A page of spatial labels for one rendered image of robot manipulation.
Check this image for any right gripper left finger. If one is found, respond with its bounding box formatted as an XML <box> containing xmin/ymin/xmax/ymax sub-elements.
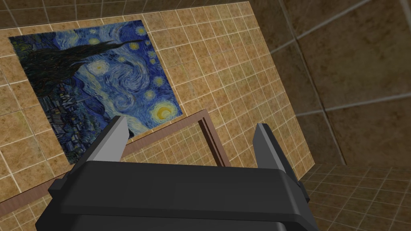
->
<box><xmin>70</xmin><ymin>115</ymin><xmax>130</xmax><ymax>174</ymax></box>

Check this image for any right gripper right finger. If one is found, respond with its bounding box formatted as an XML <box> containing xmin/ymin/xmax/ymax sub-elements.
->
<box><xmin>252</xmin><ymin>123</ymin><xmax>298</xmax><ymax>182</ymax></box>

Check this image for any blue starry night painting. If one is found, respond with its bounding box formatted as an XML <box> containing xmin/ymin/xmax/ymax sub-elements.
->
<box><xmin>8</xmin><ymin>20</ymin><xmax>183</xmax><ymax>165</ymax></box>

